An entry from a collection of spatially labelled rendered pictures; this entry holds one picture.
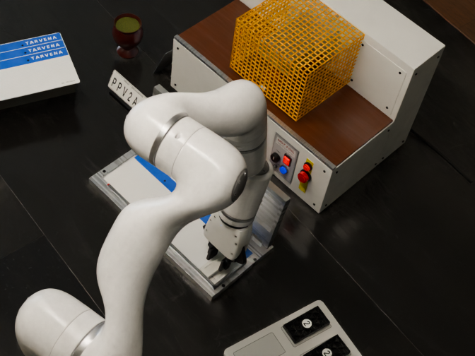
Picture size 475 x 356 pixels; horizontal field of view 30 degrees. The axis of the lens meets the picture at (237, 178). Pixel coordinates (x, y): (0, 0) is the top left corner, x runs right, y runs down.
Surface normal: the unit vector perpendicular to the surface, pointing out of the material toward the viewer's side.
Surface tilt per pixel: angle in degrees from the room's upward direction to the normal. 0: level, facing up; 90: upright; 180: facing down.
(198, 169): 42
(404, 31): 0
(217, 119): 80
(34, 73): 0
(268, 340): 0
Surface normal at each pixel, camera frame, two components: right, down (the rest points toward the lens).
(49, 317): 0.00, -0.47
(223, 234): -0.67, 0.40
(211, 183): -0.15, 0.07
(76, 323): 0.20, -0.67
